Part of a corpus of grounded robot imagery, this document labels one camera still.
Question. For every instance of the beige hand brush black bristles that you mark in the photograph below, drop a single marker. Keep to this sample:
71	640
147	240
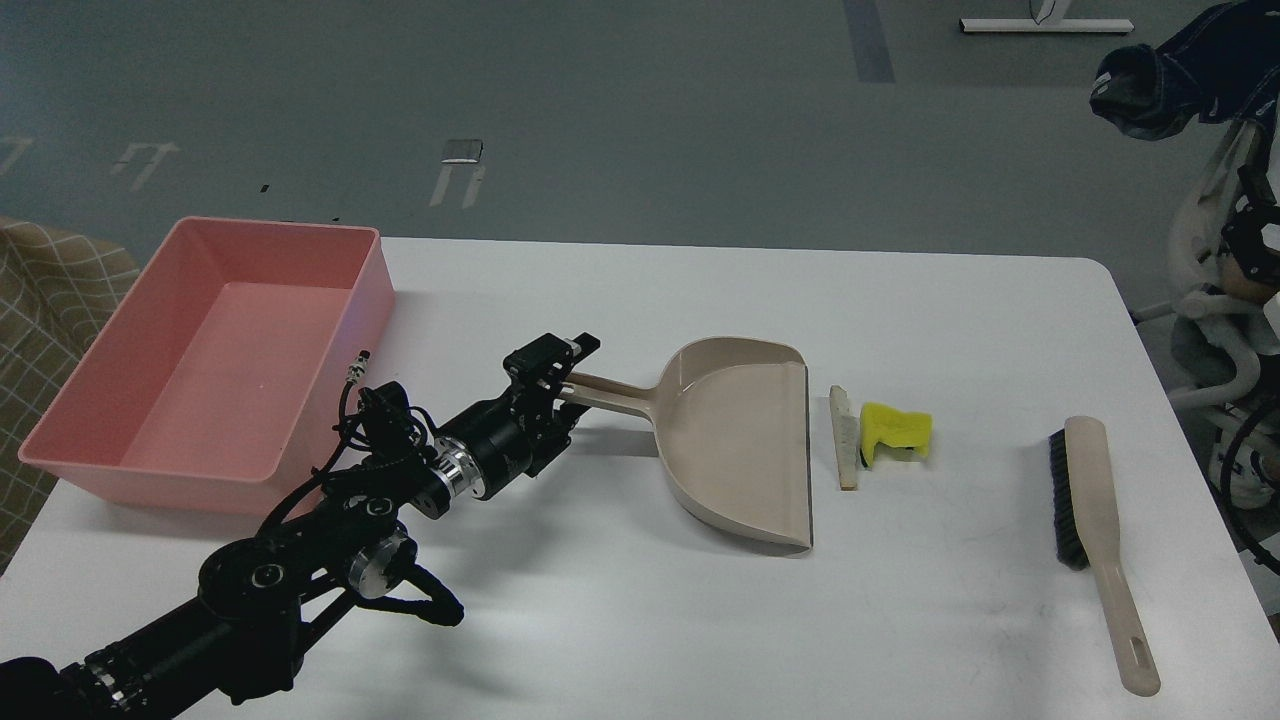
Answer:
1087	535

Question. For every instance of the silver floor plate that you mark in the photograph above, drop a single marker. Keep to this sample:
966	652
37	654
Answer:
462	151

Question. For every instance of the white desk base bar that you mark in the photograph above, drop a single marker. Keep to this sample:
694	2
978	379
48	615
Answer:
1062	26

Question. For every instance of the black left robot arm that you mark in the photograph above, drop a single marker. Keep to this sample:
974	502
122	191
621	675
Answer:
334	544

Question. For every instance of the white bread slice toy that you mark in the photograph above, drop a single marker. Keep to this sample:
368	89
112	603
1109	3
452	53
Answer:
846	438

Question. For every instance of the white office chair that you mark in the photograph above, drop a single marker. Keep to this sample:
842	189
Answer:
1224	343

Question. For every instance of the beige plastic dustpan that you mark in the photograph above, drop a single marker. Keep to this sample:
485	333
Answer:
730	417

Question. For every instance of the pink plastic bin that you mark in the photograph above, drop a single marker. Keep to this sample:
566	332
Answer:
215	385

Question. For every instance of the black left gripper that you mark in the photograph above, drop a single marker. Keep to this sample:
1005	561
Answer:
521	431

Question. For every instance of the yellow sponge piece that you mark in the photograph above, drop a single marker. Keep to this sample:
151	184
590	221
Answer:
884	425

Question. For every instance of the dark blue denim jacket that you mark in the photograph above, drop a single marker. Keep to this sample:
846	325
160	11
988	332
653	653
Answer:
1221	67

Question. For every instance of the beige checkered cloth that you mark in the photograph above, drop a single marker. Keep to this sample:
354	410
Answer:
58	290

